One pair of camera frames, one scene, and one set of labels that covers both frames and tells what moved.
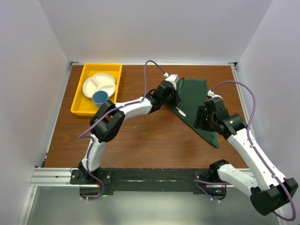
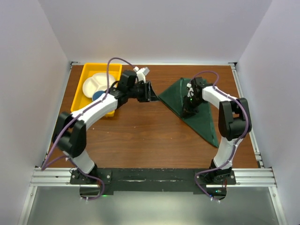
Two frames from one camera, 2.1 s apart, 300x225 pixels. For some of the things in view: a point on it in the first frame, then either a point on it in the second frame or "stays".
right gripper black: [198, 122] → [187, 110]
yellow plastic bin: [84, 105] stays
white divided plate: [101, 81] stays
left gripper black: [176, 100] → [148, 94]
